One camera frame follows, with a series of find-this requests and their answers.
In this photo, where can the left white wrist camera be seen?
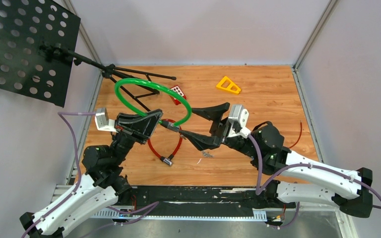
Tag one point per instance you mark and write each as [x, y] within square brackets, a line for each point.
[102, 121]

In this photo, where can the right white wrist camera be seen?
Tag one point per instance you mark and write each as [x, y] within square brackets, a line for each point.
[238, 118]

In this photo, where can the green cable lock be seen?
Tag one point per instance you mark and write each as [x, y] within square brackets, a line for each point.
[159, 87]

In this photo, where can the yellow triangular toy piece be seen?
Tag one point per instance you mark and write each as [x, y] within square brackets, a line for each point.
[227, 85]

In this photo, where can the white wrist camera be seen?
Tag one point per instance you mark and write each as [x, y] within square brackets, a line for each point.
[238, 118]
[102, 121]

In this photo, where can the black perforated music stand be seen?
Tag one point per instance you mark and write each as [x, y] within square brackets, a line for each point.
[43, 56]

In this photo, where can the silver keys of red lock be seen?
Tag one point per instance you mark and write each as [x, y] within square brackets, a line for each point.
[207, 154]

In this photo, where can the red window toy brick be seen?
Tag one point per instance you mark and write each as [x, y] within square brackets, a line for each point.
[177, 90]

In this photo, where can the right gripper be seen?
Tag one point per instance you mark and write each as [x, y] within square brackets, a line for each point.
[220, 128]

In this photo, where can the red cable lock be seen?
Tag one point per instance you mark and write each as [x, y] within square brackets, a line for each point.
[169, 124]

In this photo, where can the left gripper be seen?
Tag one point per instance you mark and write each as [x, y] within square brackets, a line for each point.
[140, 128]

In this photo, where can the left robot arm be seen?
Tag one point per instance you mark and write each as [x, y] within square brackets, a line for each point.
[101, 185]

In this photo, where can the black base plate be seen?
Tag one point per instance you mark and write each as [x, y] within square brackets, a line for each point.
[198, 201]

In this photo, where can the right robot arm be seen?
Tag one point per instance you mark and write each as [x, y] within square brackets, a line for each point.
[292, 176]

